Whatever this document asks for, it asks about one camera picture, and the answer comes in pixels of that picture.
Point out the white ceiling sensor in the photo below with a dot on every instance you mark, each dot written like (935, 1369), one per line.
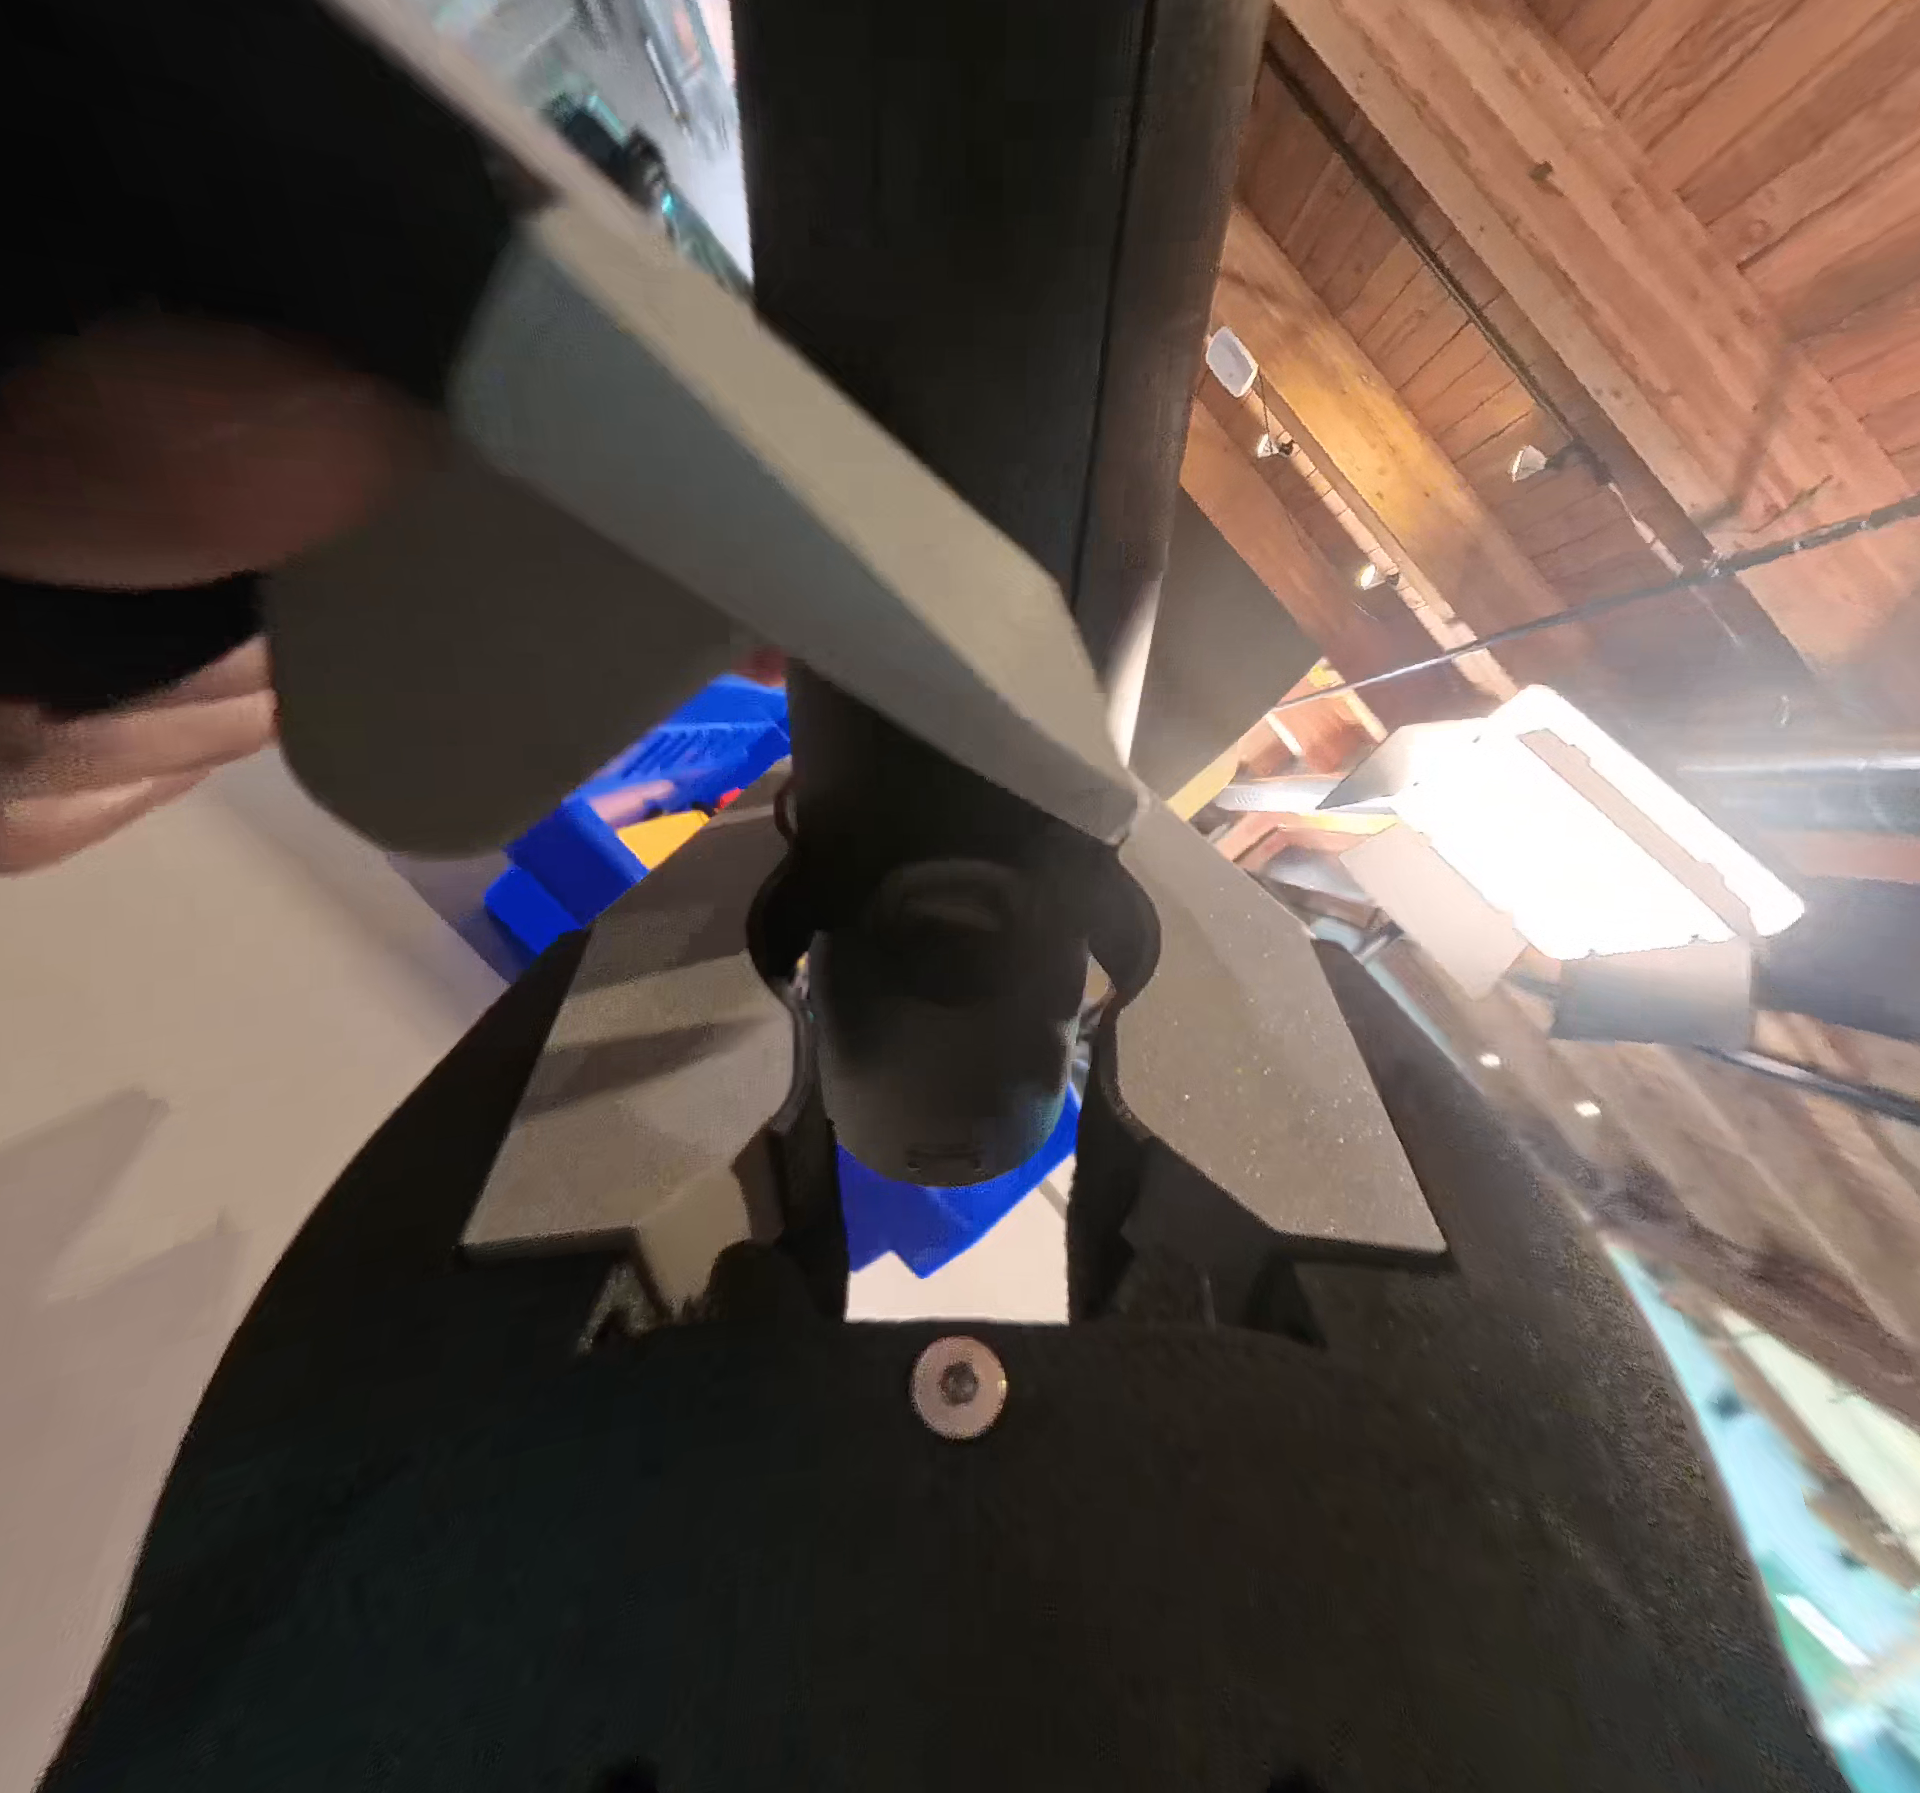
(1234, 362)

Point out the person's left hand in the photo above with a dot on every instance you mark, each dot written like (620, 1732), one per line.
(180, 474)

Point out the studio light panel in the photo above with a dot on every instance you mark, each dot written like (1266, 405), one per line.
(1560, 835)

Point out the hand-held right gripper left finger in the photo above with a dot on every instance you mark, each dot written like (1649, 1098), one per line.
(616, 1072)

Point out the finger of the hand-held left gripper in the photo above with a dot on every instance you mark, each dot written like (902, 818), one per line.
(750, 474)

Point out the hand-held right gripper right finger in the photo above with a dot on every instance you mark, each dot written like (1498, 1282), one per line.
(1276, 1072)

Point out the blue plastic bin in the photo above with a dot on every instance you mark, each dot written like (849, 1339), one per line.
(616, 805)

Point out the black remote control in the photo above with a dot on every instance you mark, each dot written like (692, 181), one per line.
(960, 234)

